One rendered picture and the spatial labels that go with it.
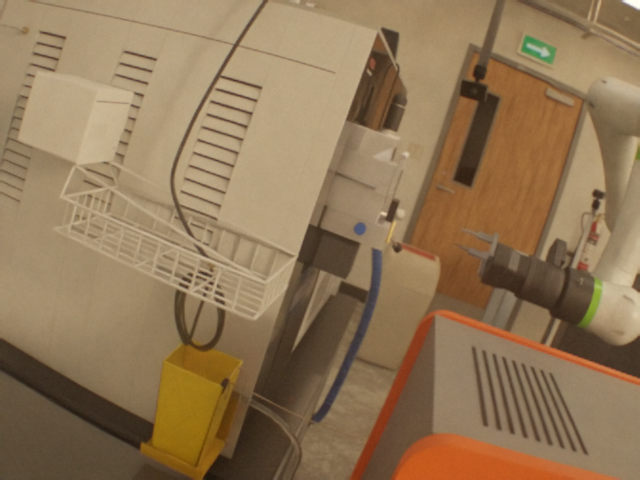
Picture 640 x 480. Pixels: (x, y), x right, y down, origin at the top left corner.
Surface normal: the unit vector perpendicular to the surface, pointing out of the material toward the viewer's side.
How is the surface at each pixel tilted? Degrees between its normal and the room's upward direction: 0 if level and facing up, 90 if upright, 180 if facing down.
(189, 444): 93
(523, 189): 90
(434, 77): 90
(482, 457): 90
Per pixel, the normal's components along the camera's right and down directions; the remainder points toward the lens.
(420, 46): -0.15, 0.16
